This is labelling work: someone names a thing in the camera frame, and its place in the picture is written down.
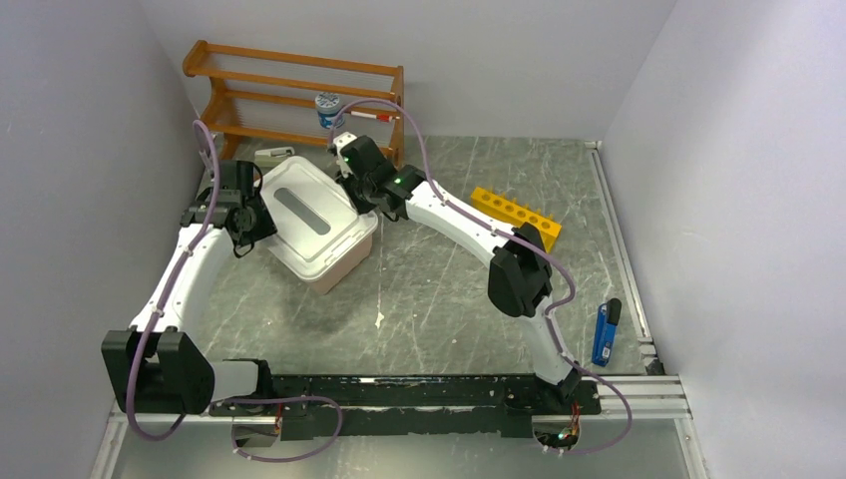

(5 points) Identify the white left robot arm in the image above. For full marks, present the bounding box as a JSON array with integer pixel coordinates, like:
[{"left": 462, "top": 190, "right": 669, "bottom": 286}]
[{"left": 101, "top": 161, "right": 277, "bottom": 415}]

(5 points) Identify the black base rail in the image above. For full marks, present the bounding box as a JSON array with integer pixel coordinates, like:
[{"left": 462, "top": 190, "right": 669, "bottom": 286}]
[{"left": 209, "top": 362, "right": 602, "bottom": 441}]

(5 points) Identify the wooden shelf rack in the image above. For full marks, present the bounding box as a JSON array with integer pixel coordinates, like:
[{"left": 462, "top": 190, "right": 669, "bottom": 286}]
[{"left": 182, "top": 40, "right": 405, "bottom": 164}]

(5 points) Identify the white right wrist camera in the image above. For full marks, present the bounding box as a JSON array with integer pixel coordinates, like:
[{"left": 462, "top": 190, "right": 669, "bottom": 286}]
[{"left": 331, "top": 132, "right": 357, "bottom": 161}]

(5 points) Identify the white tub lid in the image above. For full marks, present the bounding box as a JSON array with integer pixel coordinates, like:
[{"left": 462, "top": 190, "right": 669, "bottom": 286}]
[{"left": 259, "top": 156, "right": 379, "bottom": 271}]

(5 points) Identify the red white marker pen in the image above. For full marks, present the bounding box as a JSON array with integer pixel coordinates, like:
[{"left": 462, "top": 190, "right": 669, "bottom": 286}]
[{"left": 349, "top": 111, "right": 394, "bottom": 123}]

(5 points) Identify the pink plastic tub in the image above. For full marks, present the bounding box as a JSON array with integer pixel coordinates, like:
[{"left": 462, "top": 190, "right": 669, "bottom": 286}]
[{"left": 288, "top": 224, "right": 376, "bottom": 294}]

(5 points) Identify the yellow test tube rack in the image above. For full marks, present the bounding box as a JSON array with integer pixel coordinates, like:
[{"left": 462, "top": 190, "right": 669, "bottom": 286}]
[{"left": 470, "top": 187, "right": 562, "bottom": 252}]

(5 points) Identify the blue white jar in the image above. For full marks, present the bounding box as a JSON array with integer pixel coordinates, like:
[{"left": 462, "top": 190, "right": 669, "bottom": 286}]
[{"left": 314, "top": 92, "right": 345, "bottom": 130}]

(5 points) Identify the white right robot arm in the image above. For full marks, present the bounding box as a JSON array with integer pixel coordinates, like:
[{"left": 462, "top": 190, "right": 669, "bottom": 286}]
[{"left": 328, "top": 133, "right": 582, "bottom": 413}]

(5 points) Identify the blue tool by wall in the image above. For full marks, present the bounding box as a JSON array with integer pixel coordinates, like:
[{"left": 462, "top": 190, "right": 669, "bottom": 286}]
[{"left": 592, "top": 297, "right": 623, "bottom": 367}]

